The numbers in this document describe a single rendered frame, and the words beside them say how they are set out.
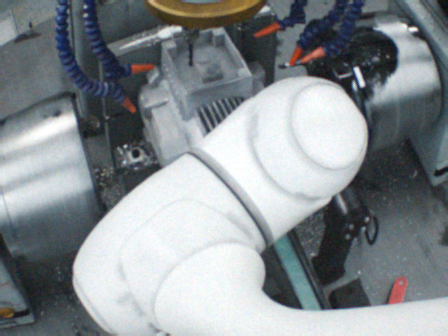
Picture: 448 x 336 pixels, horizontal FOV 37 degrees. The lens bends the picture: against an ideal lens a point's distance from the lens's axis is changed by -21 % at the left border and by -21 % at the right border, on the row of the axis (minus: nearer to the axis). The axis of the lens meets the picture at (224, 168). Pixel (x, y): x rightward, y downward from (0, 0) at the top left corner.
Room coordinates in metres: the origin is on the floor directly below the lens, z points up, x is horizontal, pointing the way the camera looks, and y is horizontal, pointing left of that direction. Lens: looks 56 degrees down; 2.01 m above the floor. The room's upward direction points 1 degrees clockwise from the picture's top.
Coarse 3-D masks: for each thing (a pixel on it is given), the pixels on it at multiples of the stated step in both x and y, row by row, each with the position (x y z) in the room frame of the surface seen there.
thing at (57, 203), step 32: (64, 96) 0.71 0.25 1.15; (0, 128) 0.65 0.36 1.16; (32, 128) 0.64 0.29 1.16; (64, 128) 0.64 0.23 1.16; (96, 128) 0.71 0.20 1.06; (0, 160) 0.58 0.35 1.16; (32, 160) 0.58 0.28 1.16; (64, 160) 0.59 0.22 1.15; (0, 192) 0.54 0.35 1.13; (32, 192) 0.54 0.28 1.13; (64, 192) 0.55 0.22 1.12; (96, 192) 0.57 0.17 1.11; (0, 224) 0.50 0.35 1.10; (32, 224) 0.51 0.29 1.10; (64, 224) 0.52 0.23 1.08; (96, 224) 0.54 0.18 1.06; (32, 256) 0.49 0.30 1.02
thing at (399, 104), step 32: (384, 32) 0.86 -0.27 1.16; (416, 32) 0.89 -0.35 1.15; (288, 64) 0.84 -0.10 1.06; (320, 64) 0.85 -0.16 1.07; (352, 64) 0.78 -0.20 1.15; (384, 64) 0.79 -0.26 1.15; (416, 64) 0.81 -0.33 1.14; (352, 96) 0.76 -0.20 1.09; (384, 96) 0.75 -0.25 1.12; (416, 96) 0.77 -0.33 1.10; (384, 128) 0.72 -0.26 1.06; (416, 128) 0.76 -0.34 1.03
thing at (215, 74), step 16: (208, 32) 0.84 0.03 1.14; (224, 32) 0.84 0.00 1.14; (176, 48) 0.81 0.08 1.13; (208, 48) 0.83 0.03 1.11; (224, 48) 0.83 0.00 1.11; (176, 64) 0.79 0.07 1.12; (208, 64) 0.78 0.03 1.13; (224, 64) 0.79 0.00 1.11; (240, 64) 0.77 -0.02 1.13; (176, 80) 0.74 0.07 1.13; (192, 80) 0.76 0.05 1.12; (208, 80) 0.75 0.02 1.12; (224, 80) 0.76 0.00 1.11; (240, 80) 0.73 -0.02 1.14; (176, 96) 0.73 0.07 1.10; (192, 96) 0.71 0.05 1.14; (208, 96) 0.72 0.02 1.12; (224, 96) 0.73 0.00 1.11; (240, 96) 0.74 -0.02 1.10; (192, 112) 0.71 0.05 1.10
